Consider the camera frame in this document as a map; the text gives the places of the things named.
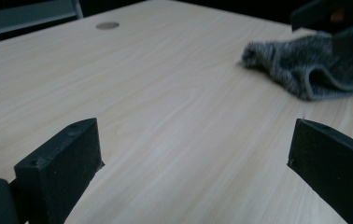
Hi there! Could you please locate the grey fluffy cloth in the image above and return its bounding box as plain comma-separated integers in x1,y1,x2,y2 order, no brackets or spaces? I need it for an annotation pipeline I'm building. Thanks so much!
240,32,353,102

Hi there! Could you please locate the white metal desk frame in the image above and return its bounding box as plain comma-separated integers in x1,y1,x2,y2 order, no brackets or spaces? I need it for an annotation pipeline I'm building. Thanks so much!
0,0,84,47

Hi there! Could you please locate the round grey cable grommet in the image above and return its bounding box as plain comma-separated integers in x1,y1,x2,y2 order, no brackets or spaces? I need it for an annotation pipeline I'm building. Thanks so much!
95,21,120,31

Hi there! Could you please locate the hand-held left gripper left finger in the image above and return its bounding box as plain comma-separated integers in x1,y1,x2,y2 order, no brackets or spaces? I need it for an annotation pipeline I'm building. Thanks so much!
13,117,106,224

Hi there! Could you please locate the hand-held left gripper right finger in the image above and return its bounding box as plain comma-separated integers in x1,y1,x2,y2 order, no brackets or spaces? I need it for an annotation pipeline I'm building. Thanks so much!
287,118,353,224

